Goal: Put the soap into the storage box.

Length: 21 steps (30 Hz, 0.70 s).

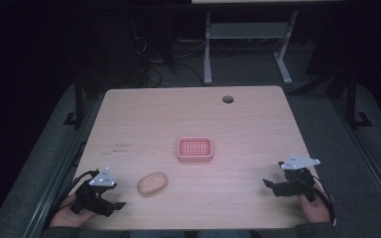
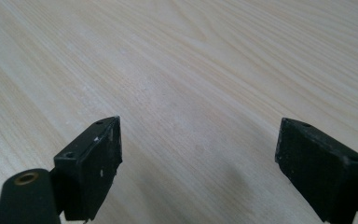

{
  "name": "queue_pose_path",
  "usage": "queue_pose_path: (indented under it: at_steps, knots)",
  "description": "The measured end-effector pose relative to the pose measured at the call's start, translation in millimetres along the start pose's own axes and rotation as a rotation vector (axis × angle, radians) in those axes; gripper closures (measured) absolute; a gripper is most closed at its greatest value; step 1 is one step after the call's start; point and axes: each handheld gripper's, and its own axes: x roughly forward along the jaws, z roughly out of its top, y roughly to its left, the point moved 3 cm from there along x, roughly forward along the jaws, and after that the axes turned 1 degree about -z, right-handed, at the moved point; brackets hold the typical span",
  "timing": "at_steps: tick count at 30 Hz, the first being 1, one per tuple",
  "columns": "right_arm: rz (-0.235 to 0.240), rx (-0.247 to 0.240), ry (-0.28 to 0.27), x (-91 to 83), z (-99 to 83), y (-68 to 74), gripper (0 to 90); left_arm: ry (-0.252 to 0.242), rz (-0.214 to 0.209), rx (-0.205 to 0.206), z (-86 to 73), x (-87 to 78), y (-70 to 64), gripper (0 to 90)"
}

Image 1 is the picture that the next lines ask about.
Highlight pink soap dish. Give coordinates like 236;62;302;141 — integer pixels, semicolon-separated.
176;136;214;164

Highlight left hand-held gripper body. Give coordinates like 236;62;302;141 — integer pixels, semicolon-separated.
70;167;118;215

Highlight white metal desk frame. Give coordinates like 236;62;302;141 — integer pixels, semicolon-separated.
202;9;300;85

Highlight person's right hand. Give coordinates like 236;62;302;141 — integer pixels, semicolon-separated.
297;183;331;224

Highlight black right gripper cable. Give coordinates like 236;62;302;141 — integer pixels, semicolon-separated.
306;174;337;226

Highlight person's left hand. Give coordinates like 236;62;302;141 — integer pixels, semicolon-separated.
49;192;97;229

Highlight black floor cables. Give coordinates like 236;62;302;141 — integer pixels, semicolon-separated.
130;34;209;88

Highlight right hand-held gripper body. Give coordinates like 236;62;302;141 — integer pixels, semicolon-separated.
277;154;321;203

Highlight black metal stand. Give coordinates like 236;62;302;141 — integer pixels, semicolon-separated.
63;70;87;130
343;70;373;130

